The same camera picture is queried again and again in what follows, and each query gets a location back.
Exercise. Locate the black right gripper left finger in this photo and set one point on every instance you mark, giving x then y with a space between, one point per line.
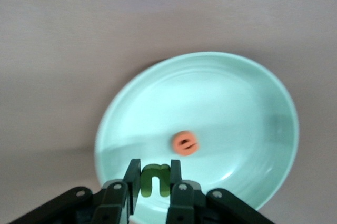
110 205

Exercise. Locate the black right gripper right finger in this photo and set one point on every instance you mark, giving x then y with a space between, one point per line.
184 205

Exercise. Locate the green foam letter u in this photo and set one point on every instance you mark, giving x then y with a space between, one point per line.
146 181

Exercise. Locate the orange foam letter e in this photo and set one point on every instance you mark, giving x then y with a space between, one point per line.
181 150

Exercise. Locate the green plate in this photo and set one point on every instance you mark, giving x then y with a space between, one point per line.
210 97

